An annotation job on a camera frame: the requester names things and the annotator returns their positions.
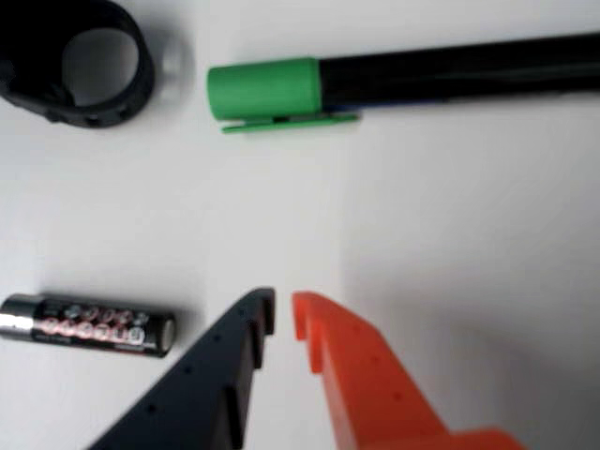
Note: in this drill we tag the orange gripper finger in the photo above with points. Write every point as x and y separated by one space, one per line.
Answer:
370 389

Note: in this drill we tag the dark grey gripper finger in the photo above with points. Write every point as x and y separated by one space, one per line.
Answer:
206 375

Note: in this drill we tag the green capped black marker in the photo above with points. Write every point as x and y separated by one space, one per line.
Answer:
262 89

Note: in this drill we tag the black AA battery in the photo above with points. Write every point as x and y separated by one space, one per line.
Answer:
94 328

